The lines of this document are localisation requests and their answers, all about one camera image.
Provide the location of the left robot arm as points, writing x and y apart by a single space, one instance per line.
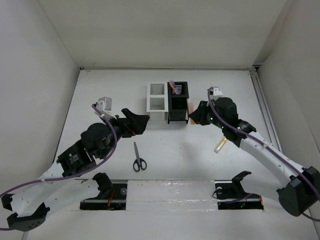
62 184

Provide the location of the red pen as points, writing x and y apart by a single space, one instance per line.
172 87

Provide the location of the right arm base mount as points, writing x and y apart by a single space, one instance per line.
230 195

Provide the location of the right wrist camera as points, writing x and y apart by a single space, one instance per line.
215 93

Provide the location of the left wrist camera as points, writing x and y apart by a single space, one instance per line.
104 106

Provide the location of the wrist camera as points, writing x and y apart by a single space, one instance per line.
215 93
104 106

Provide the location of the yellow highlighter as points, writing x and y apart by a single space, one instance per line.
220 145

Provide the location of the black slotted container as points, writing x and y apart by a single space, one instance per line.
178 103

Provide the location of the pink orange highlighter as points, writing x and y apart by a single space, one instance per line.
191 109

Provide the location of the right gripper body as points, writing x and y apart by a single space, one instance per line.
206 114

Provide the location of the white slotted container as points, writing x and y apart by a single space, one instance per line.
157 102

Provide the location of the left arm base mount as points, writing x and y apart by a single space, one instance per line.
112 195

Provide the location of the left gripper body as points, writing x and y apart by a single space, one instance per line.
123 131

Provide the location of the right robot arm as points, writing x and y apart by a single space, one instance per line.
298 187

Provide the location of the orange pen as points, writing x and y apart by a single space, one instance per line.
174 88

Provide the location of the black handled scissors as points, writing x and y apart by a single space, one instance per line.
139 164

